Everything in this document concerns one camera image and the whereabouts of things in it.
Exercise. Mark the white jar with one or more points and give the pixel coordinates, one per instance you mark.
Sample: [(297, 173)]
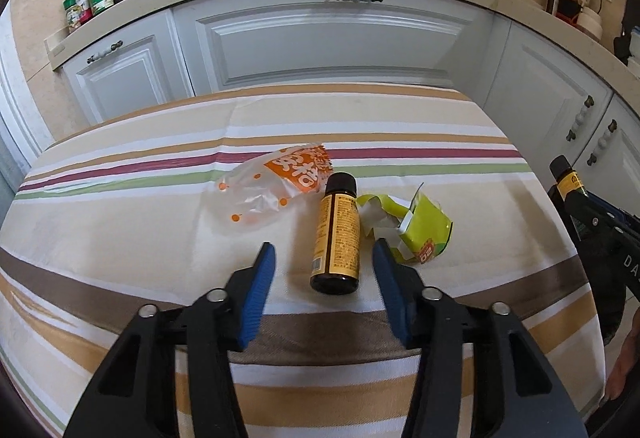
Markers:
[(590, 24)]

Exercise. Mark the orange white plastic wrapper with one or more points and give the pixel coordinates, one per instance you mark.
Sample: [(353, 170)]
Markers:
[(295, 168)]

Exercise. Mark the white kitchen cabinet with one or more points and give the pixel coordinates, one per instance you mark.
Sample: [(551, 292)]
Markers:
[(325, 48)]

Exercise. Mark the green label dark bottle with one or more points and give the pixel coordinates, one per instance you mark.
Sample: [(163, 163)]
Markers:
[(565, 178)]

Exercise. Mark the black trash bag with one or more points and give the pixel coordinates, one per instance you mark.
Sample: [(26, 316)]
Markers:
[(607, 318)]

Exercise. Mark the striped tablecloth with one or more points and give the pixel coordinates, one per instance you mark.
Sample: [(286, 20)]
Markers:
[(125, 228)]

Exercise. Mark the yellow label brown bottle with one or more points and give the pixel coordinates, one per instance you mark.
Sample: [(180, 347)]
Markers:
[(337, 238)]

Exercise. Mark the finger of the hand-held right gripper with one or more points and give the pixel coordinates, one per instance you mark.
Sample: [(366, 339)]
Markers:
[(615, 220)]

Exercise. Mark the red container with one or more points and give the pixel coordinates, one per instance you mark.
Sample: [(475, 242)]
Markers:
[(569, 6)]

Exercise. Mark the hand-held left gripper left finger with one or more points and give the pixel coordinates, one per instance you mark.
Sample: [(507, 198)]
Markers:
[(260, 290)]

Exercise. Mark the white door frame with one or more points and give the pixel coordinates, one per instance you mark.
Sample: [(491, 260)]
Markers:
[(20, 108)]

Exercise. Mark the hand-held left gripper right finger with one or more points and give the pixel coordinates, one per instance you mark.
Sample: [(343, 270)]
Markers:
[(390, 293)]

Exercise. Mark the yellow green torn carton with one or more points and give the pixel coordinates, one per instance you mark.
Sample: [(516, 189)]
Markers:
[(430, 223)]

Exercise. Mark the person's right forearm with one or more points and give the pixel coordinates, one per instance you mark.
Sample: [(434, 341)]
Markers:
[(622, 368)]

